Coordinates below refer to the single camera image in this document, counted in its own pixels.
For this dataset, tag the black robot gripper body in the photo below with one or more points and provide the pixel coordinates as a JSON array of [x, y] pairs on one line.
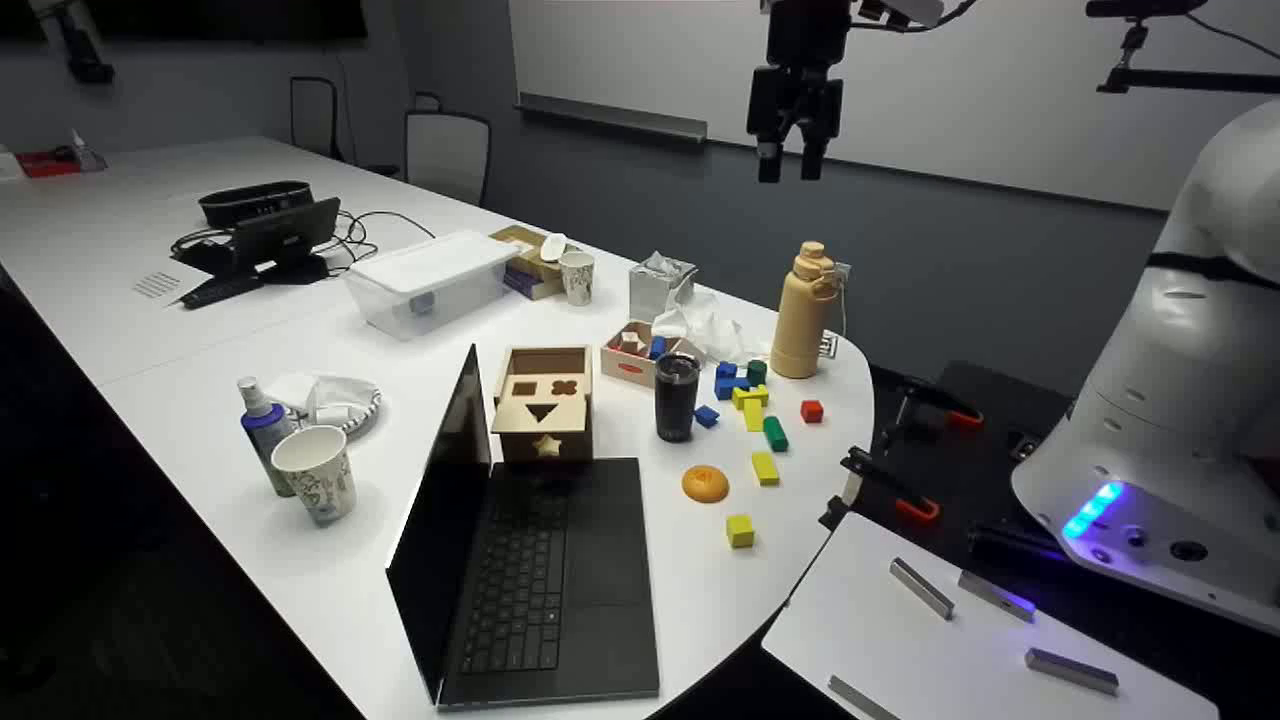
[[794, 84]]

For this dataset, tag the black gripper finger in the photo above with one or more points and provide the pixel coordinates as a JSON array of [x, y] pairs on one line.
[[813, 150], [769, 155]]

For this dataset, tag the beige insulated bottle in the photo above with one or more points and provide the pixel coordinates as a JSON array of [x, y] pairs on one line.
[[805, 297]]

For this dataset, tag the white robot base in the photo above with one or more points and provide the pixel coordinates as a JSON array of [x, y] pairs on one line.
[[1147, 472]]

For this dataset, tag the blue spray bottle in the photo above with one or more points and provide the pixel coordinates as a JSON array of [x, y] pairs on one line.
[[265, 422]]

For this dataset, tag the crumpled white plastic bag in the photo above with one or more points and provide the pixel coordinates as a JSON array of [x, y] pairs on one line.
[[717, 329]]

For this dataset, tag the dark green hexagon block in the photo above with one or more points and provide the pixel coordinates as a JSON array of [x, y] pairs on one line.
[[759, 374]]

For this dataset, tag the blue rectangular block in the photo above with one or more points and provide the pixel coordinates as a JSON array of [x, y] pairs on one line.
[[727, 380]]

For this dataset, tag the black tumbler cup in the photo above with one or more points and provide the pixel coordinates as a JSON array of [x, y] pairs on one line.
[[677, 397]]

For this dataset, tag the small wooden tray box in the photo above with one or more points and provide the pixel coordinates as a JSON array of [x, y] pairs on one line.
[[628, 353]]

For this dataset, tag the cardboard box with items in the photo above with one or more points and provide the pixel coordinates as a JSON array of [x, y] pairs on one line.
[[545, 265]]

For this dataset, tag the red cube block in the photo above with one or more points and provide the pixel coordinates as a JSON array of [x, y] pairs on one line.
[[808, 408]]

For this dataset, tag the grey office chair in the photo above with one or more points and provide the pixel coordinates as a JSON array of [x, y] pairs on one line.
[[444, 150]]

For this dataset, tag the yellow rectangular block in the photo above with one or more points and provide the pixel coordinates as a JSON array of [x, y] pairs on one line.
[[764, 468]]

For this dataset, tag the orange round disc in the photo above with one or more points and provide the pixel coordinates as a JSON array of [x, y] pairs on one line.
[[705, 487]]

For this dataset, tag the wooden shape sorter box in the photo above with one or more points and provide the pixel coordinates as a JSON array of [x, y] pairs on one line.
[[545, 405]]

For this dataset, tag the yellow cube block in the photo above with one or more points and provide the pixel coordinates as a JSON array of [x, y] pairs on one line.
[[740, 533]]

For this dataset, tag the clear plastic storage box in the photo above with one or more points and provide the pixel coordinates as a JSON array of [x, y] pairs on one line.
[[432, 281]]

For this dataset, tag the clear crumpled wrapper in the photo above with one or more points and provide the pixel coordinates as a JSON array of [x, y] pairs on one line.
[[342, 403]]

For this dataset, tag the white board with clips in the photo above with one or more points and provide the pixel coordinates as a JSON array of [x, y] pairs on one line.
[[884, 628]]

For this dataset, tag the black open laptop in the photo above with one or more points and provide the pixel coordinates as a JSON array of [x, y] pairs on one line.
[[522, 585]]

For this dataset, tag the black tablet stand device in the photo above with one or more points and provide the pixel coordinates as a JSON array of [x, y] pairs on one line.
[[262, 232]]

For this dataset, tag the patterned paper cup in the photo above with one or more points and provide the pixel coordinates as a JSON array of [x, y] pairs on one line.
[[316, 468]]

